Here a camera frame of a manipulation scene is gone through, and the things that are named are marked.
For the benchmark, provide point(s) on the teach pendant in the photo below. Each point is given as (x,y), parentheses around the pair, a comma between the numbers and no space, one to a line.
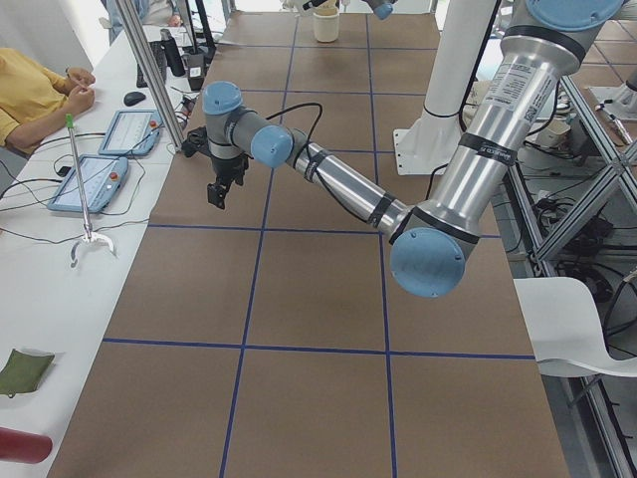
(102,177)
(131,133)

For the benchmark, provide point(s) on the person in yellow shirt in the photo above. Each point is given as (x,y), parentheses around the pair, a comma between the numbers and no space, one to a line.
(35,100)

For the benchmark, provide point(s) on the red cylinder bottle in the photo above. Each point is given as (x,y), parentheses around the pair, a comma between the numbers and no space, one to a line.
(24,447)

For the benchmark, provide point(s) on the cream basket with handle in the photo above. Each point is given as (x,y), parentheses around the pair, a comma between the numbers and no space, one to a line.
(326,24)

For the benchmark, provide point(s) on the reacher grabber stick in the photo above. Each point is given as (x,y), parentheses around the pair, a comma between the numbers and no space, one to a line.
(90,236)

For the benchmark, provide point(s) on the aluminium frame post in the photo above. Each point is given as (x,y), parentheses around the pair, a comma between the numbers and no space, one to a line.
(142,53)

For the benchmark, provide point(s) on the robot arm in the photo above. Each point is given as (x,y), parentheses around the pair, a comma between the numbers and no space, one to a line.
(382,9)
(431,241)

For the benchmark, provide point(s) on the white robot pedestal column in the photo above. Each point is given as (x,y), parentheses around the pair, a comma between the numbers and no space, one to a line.
(433,138)

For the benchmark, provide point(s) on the teach pendant far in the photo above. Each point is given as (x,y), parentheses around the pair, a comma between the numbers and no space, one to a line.
(131,133)

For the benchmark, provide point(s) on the black computer mouse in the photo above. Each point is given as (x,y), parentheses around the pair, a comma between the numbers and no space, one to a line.
(133,98)

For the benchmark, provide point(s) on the white curved chair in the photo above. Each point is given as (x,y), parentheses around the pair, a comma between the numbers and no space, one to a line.
(565,329)

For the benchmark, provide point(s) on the green bean bag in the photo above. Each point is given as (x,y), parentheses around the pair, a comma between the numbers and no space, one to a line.
(23,373)

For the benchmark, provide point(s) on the teach pendant near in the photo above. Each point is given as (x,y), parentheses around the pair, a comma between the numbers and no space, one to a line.
(102,177)

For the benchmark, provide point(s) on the black label printer box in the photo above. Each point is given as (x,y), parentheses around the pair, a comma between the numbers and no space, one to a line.
(195,70)

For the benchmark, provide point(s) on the black bottle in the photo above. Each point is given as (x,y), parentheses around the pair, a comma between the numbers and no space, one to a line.
(172,54)

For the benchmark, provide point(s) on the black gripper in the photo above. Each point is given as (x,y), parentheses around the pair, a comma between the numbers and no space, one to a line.
(227,167)

